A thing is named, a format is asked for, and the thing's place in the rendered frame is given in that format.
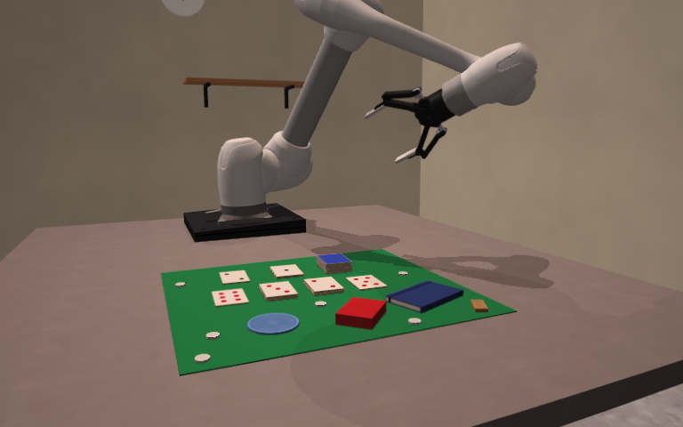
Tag blue flat round disc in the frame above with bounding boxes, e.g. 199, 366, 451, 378
247, 313, 300, 335

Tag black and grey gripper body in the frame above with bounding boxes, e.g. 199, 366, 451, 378
414, 89, 455, 127

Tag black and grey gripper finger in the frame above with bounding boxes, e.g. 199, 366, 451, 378
364, 87, 427, 119
395, 117, 447, 164

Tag blue rectangular tile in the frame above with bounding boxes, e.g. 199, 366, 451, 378
317, 254, 352, 265

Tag beige card with black dots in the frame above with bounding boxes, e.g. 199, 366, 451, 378
219, 270, 250, 285

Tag dark blue book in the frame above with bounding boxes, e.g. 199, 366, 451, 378
385, 280, 463, 313

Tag green felt playing mat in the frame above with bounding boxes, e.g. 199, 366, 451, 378
161, 249, 517, 376

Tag red square block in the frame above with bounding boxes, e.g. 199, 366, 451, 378
335, 297, 387, 329

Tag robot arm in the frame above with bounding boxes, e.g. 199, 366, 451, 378
205, 0, 538, 226

